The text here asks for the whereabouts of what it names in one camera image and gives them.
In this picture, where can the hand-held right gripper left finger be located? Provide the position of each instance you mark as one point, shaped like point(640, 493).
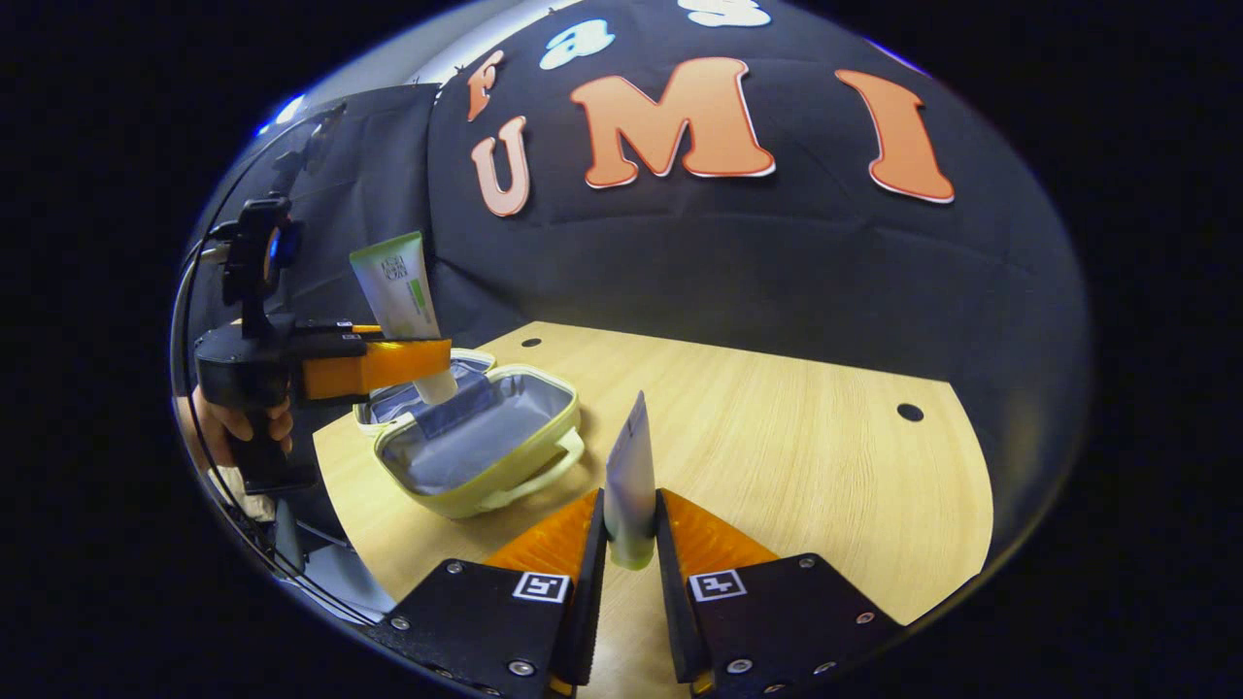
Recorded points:
point(590, 602)

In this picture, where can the white tube green cap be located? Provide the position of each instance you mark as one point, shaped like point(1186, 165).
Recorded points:
point(631, 476)

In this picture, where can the white tube green label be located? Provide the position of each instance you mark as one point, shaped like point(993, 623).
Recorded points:
point(398, 291)

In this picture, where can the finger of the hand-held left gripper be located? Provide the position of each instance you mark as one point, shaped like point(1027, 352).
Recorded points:
point(388, 364)
point(325, 335)

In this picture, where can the pale yellow-green small suitcase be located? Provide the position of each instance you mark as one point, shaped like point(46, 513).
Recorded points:
point(466, 447)

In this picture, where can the black backdrop cloth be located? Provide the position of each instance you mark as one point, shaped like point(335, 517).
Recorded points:
point(728, 252)

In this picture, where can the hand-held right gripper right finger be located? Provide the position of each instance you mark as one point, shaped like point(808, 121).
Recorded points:
point(672, 602)

